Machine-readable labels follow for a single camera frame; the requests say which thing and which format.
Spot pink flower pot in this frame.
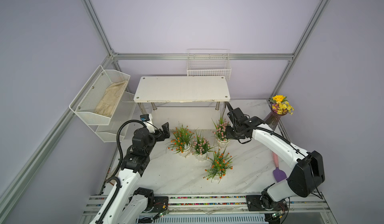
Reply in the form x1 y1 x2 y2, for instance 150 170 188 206
192 131 214 161
213 117 231 148

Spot orange flower pot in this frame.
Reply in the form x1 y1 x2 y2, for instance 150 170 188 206
167 123 195 158
203 149 234 183

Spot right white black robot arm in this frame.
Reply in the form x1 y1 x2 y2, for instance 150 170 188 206
226 103 325 211

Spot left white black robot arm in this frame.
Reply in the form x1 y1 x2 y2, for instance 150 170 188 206
91 120 170 224

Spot white two-tier rack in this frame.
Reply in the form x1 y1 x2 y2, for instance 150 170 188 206
135 76 231 130

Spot orange flower pot front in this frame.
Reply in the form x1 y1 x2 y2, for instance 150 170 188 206
203 149 234 183

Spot purple vase yellow flowers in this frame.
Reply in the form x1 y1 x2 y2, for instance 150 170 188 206
264 95 295 130

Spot purple pink garden trowel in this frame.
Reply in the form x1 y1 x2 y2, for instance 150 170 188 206
272 152 287 183

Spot beige glove in bin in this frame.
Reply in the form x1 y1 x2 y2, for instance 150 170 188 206
94 80 128 118

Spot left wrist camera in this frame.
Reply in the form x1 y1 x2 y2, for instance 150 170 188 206
140 114 155 133

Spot lower white mesh wall bin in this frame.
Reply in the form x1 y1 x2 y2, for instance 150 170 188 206
95 92 137 143

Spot white mesh wall bin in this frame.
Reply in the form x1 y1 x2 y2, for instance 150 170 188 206
95 92 137 143
69 66 131 126

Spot white wire basket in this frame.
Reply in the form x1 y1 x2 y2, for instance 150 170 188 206
187 49 232 81

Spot upper white mesh wall bin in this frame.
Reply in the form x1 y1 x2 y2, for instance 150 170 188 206
69 66 131 126

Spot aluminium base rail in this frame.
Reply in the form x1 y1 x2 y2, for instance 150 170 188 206
79 192 338 224

